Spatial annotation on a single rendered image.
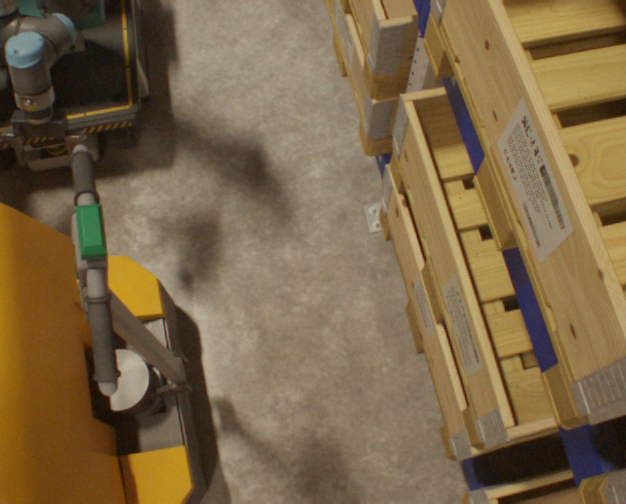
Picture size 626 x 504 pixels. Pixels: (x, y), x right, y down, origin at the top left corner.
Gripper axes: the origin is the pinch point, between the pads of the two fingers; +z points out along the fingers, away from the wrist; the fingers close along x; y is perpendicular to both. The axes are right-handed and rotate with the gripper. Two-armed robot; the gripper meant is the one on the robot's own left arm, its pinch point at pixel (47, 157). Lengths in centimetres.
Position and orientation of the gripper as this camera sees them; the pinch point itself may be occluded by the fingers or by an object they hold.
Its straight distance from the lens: 191.1
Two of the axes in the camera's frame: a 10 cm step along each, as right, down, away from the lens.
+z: -1.0, 7.0, 7.1
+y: 0.6, 7.2, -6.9
